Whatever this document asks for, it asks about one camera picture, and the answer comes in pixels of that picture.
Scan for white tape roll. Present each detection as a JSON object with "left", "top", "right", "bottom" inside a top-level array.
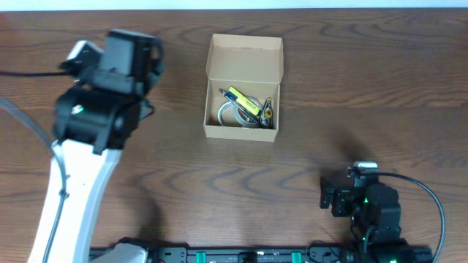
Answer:
[{"left": 217, "top": 102, "right": 241, "bottom": 127}]

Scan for grey tape roll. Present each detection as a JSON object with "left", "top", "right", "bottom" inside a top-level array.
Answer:
[{"left": 234, "top": 96, "right": 263, "bottom": 129}]

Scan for yellow highlighter marker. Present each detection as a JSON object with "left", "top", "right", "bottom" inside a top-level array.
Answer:
[{"left": 227, "top": 86, "right": 260, "bottom": 116}]

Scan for brown cardboard box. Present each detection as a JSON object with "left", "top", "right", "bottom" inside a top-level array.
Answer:
[{"left": 203, "top": 34, "right": 284, "bottom": 142}]

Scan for black ballpoint pen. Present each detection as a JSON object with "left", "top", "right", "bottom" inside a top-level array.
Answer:
[{"left": 219, "top": 88, "right": 260, "bottom": 124}]

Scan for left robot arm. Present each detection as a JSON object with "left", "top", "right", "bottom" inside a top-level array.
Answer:
[{"left": 28, "top": 69, "right": 154, "bottom": 262}]

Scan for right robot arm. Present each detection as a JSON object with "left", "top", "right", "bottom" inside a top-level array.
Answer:
[{"left": 320, "top": 176, "right": 418, "bottom": 263}]

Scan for right black cable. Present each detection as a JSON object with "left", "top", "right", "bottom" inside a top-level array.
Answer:
[{"left": 376, "top": 172, "right": 446, "bottom": 263}]

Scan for black cable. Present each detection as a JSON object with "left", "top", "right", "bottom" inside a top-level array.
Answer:
[
  {"left": 376, "top": 172, "right": 446, "bottom": 263},
  {"left": 0, "top": 69, "right": 72, "bottom": 263}
]

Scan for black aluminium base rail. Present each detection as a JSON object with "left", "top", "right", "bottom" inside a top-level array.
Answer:
[{"left": 88, "top": 238, "right": 434, "bottom": 263}]

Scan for left black cable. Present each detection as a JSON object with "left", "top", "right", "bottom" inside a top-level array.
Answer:
[{"left": 0, "top": 69, "right": 72, "bottom": 263}]

